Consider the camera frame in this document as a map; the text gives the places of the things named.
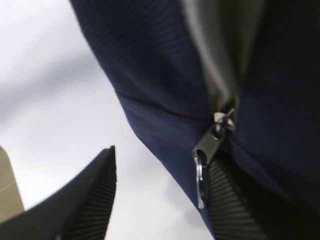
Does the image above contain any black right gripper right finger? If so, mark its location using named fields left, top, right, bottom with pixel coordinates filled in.
left=205, top=154, right=320, bottom=240

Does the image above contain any silver zipper pull ring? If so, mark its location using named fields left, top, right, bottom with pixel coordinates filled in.
left=191, top=107, right=237, bottom=209

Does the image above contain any navy blue lunch bag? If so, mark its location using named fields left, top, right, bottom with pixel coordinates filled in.
left=71, top=0, right=320, bottom=238

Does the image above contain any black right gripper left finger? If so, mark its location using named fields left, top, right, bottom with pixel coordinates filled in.
left=0, top=146, right=117, bottom=240

